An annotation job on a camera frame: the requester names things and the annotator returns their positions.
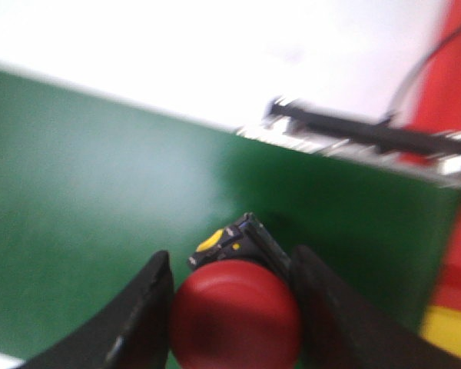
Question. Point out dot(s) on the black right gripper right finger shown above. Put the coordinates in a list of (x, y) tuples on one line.
[(341, 329)]

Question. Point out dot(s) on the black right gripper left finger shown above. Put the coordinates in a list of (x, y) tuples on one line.
[(129, 332)]

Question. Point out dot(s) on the red mushroom push button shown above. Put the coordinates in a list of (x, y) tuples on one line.
[(236, 308)]

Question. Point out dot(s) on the yellow plastic bin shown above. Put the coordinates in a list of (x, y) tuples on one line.
[(442, 326)]

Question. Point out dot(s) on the green conveyor belt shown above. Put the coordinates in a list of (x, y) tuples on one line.
[(90, 189)]

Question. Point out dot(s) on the black drive belt with pulleys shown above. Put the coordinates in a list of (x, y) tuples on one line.
[(293, 124)]

